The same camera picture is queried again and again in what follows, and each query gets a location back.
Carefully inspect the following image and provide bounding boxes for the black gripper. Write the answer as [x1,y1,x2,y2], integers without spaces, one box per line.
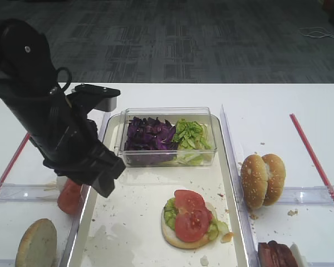
[4,94,126,197]

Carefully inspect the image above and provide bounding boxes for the red tomato slices stack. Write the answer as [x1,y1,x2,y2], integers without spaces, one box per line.
[57,179,82,215]

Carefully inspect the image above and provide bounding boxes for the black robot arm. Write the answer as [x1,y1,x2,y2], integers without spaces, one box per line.
[0,19,125,197]

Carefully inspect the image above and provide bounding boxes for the shredded green lettuce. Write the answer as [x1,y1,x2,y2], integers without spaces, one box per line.
[172,118,212,150]

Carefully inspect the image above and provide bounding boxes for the green lettuce leaf on bun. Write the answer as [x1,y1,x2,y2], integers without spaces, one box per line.
[161,197,232,247]

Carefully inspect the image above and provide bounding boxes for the white paper behind patties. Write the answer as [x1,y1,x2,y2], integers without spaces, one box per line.
[289,243,308,267]

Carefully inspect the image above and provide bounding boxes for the shredded purple cabbage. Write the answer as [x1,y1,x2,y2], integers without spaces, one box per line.
[124,117,178,151]

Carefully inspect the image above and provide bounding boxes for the clear plastic salad container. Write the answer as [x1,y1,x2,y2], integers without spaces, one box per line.
[114,107,217,167]

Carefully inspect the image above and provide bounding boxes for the white rectangular metal tray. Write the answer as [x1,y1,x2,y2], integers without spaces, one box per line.
[69,116,247,266]

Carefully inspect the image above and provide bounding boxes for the left red straw strip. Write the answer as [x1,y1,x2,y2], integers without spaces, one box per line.
[0,133,30,189]

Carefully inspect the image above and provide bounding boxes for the red straw strip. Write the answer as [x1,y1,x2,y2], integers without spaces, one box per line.
[289,113,334,202]
[0,133,30,189]

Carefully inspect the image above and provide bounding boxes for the left clear acrylic divider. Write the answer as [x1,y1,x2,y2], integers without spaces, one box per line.
[52,112,111,267]

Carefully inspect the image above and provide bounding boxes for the clear acrylic divider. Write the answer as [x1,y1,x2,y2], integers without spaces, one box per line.
[219,105,259,266]
[52,112,111,267]

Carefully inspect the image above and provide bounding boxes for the bottom bun on tray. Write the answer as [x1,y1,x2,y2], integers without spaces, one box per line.
[160,200,220,250]

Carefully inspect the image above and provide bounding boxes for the upright bun half left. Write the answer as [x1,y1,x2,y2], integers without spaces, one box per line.
[15,218,57,267]

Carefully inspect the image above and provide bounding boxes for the clear holder upper left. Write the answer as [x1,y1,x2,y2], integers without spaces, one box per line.
[0,182,60,202]

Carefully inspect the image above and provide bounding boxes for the clear holder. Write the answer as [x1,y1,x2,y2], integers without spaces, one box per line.
[276,185,334,206]
[0,182,60,202]

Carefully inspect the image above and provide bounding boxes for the sesame bun left half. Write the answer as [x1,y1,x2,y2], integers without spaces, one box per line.
[240,154,268,210]

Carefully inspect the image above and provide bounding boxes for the sesame bun half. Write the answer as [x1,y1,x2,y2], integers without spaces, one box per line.
[240,154,268,210]
[262,154,286,206]

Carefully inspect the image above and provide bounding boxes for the right clear acrylic divider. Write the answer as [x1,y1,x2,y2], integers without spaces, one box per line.
[219,105,259,266]

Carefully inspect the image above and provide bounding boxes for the sesame bun right half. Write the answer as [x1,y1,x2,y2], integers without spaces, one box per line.
[262,154,286,206]

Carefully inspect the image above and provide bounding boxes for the clear holder upper right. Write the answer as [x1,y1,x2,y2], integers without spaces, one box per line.
[276,185,334,206]

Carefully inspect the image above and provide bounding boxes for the right red straw strip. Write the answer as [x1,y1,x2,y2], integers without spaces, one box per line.
[289,113,334,202]

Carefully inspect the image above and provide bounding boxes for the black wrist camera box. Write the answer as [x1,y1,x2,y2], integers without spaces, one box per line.
[67,83,121,113]

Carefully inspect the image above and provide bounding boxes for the white cable on floor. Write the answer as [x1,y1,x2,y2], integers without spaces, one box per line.
[299,26,334,44]

